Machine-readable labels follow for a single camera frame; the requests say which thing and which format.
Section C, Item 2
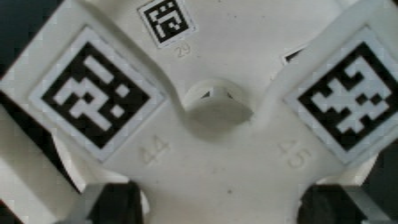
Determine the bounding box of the white cylindrical table leg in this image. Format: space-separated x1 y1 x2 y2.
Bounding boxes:
184 86 252 130

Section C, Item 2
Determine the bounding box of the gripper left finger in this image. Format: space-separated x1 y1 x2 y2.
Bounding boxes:
55 182 144 224

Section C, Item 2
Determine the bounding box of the white round table top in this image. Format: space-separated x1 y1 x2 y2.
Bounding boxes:
0 0 398 224

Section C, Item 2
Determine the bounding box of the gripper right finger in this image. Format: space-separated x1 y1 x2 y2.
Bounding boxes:
296 184 394 224

